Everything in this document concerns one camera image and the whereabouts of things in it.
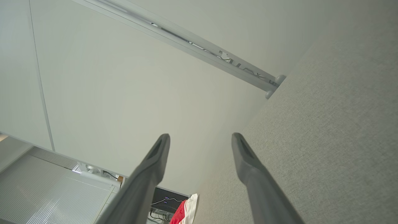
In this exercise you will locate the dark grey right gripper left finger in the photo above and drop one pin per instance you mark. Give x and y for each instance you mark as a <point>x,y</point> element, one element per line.
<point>140,193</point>

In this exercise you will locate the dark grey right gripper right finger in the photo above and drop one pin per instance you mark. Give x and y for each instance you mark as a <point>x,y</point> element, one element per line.
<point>264,199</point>

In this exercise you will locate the red shorts with white stripes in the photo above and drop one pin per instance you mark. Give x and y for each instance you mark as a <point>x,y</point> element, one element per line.
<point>182,213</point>

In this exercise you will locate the black electronics box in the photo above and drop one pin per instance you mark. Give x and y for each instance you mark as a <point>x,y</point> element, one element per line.
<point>161,199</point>

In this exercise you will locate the ribbed translucent window panel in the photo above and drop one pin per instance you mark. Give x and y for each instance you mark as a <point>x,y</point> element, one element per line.
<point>46,186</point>

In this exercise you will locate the white bracket device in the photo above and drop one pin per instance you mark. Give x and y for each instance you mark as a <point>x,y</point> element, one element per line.
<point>96,175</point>

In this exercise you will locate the grey metal partition post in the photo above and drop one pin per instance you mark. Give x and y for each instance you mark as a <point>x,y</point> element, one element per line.
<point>217,60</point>

